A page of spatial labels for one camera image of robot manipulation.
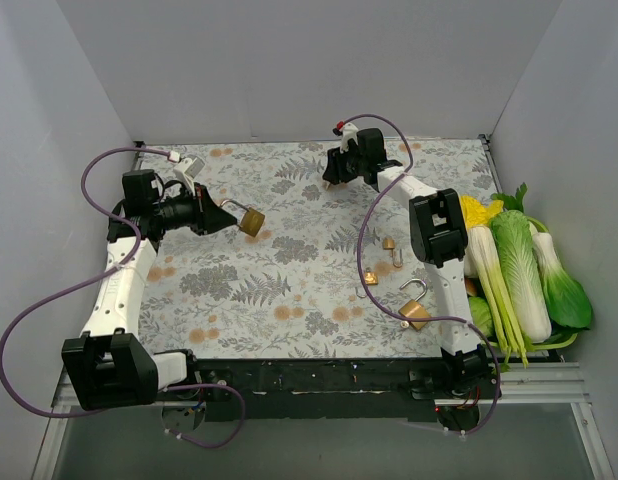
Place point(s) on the small brass padlock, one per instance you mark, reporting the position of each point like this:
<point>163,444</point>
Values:
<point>389,245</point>
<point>370,278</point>

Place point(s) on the yellow napa cabbage toy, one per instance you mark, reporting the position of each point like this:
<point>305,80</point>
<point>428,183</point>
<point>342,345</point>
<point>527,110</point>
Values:
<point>476,214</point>

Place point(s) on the green plastic basket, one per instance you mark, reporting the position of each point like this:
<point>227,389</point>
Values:
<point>500,255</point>

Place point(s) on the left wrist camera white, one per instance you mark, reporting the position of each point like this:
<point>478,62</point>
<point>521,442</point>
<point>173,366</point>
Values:
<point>186,170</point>

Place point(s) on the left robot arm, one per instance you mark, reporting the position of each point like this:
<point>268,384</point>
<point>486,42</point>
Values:
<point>107,365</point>

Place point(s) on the green napa cabbage toy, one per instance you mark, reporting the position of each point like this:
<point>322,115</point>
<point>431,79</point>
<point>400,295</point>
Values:
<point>513,240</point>

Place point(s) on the round green cabbage toy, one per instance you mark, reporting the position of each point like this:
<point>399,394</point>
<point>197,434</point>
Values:
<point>482,316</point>

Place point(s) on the floral patterned table mat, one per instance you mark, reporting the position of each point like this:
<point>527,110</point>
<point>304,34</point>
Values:
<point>290,291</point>

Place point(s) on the small brass padlock left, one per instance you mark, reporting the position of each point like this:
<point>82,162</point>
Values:
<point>370,278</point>

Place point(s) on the large brass padlock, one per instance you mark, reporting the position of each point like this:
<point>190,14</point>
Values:
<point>252,220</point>
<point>413,311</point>

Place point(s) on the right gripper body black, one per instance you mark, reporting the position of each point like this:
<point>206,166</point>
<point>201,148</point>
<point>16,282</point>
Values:
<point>337,167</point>

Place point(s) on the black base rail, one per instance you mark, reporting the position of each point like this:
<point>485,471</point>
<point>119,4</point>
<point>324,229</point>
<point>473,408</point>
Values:
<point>380,388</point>

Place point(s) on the aluminium frame rail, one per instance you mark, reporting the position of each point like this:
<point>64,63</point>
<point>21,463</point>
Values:
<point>542,427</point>

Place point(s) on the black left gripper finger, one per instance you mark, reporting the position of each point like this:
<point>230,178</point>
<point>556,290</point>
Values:
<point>218,222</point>
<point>209,205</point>

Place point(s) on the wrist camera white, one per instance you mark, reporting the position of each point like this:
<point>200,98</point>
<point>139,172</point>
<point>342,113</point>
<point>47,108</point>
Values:
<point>347,132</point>
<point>186,170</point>

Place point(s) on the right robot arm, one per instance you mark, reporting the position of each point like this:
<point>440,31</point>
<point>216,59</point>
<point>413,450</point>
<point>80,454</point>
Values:
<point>438,238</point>

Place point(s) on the brown mushroom toy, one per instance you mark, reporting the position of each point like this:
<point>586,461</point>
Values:
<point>471,287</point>

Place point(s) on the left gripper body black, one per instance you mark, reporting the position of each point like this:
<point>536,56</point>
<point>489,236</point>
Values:
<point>203,210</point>

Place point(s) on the bok choy toy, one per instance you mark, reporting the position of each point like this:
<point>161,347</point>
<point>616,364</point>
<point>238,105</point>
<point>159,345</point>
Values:
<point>567,303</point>

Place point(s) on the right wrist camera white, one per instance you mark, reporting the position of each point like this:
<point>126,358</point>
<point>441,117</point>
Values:
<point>347,132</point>

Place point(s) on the small brass padlock right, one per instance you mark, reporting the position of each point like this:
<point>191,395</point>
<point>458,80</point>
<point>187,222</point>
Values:
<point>389,245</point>

